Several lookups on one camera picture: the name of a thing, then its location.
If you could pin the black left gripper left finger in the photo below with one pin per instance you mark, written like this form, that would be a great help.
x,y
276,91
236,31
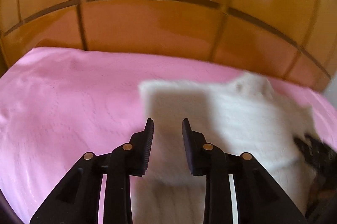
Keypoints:
x,y
75,199

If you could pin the pink bedspread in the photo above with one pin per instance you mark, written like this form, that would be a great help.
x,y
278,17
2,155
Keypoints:
x,y
57,104

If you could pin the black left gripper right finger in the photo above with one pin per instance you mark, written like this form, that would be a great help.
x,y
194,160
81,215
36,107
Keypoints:
x,y
238,187

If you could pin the white knitted sweater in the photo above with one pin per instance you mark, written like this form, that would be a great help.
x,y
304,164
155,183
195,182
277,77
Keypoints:
x,y
244,115

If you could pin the wooden panelled wardrobe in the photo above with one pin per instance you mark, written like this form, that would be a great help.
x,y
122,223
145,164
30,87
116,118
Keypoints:
x,y
294,40

